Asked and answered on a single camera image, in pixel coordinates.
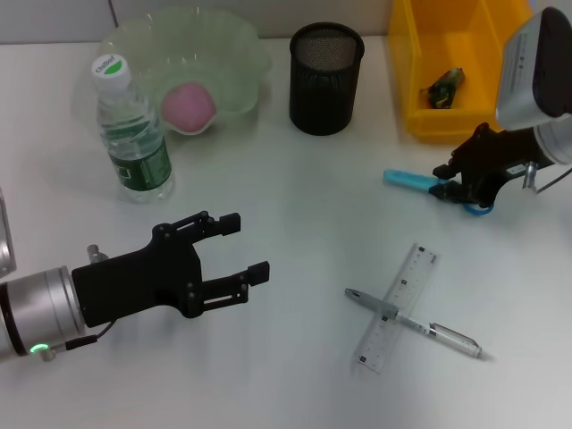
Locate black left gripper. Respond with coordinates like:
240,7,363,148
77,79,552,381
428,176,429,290
71,209,272,327

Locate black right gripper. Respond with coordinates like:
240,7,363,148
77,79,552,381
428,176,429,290
428,122,544,209

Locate blue capped scissors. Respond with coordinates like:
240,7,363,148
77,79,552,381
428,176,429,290
383,168,495,219

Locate green plastic wrapper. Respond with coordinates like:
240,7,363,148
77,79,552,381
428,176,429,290
418,66,468,110

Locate clear green-label water bottle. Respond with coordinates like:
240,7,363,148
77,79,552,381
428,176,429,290
91,53,174,205

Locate pink peach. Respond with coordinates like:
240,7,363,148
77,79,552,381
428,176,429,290
161,81,219,134

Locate clear plastic ruler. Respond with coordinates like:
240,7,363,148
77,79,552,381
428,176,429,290
355,243,440,374

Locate black mesh pen holder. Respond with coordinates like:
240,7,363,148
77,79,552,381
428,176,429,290
289,22,366,137

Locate clear grey pen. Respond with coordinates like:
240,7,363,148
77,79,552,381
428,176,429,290
344,288,495,363

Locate translucent green fruit plate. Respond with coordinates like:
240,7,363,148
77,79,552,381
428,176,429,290
73,4,273,151

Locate yellow plastic bin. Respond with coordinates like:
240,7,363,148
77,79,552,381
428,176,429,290
387,0,537,144

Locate dark right gripper cable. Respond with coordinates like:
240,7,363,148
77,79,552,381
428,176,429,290
534,165,572,196

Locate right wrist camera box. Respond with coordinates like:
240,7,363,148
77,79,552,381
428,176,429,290
494,6,572,131

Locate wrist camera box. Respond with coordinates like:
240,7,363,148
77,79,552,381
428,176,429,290
0,187,18,274
494,6,572,131

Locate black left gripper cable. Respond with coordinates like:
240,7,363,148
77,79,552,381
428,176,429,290
48,321,114,355

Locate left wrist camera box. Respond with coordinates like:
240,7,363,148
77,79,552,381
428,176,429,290
0,187,18,274

